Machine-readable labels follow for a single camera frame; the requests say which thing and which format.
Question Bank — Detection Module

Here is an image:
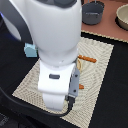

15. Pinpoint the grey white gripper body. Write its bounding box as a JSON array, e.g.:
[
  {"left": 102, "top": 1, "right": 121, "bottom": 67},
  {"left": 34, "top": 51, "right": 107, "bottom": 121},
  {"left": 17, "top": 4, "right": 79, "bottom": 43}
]
[{"left": 38, "top": 62, "right": 80, "bottom": 111}]

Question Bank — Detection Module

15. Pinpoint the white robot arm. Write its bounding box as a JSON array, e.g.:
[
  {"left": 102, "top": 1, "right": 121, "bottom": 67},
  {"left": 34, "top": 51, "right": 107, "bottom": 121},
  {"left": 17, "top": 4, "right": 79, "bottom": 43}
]
[{"left": 0, "top": 0, "right": 82, "bottom": 111}]

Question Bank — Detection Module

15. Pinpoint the white woven placemat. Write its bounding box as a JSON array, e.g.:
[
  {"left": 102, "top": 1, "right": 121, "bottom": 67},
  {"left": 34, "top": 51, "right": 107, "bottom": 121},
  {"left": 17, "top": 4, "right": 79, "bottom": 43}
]
[{"left": 13, "top": 38, "right": 113, "bottom": 128}]

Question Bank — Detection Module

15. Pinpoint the pink wooden tray board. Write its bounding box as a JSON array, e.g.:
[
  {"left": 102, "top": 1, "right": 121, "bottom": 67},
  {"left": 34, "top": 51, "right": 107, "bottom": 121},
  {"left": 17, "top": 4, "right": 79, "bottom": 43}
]
[{"left": 82, "top": 0, "right": 128, "bottom": 42}]

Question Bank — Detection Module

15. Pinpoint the grey cooking pot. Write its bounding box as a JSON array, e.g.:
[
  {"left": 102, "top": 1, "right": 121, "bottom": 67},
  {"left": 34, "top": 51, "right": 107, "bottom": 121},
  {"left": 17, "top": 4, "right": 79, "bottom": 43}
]
[{"left": 82, "top": 0, "right": 104, "bottom": 25}]

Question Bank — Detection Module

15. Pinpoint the beige bowl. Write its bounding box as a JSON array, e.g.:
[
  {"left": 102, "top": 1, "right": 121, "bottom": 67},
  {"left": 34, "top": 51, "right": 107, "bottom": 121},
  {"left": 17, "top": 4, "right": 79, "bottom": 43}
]
[{"left": 116, "top": 4, "right": 128, "bottom": 31}]

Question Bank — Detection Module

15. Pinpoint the wooden handled knife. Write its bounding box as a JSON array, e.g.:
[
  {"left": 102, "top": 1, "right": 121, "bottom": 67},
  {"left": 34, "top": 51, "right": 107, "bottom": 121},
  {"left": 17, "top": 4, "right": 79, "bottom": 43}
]
[{"left": 78, "top": 55, "right": 97, "bottom": 63}]

